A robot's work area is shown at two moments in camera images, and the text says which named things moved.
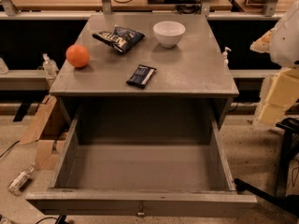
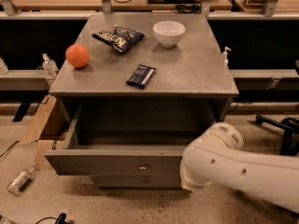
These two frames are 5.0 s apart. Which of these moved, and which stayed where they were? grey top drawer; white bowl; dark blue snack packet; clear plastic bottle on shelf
Moved: grey top drawer
Stayed: clear plastic bottle on shelf; dark blue snack packet; white bowl
